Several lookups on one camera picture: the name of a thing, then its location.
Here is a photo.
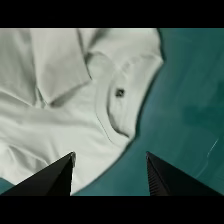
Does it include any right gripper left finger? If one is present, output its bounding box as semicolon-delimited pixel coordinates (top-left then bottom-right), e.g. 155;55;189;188
0;151;77;197

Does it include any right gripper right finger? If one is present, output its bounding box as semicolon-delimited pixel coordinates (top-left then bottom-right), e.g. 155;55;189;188
145;151;224;197

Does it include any white T-shirt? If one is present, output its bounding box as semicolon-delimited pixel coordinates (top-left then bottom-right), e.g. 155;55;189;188
0;27;165;196

